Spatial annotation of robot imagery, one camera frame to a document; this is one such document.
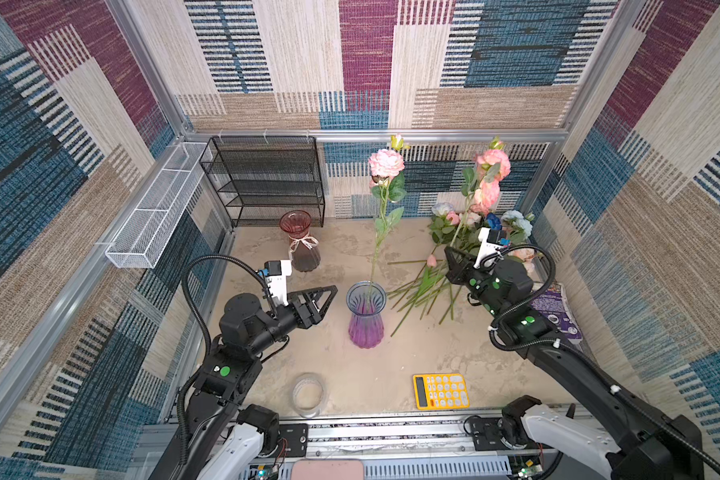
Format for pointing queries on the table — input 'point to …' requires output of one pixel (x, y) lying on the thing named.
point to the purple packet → (555, 308)
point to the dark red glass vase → (304, 250)
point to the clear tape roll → (309, 395)
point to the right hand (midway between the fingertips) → (444, 253)
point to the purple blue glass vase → (366, 301)
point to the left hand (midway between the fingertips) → (330, 288)
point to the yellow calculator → (441, 391)
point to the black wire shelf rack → (263, 177)
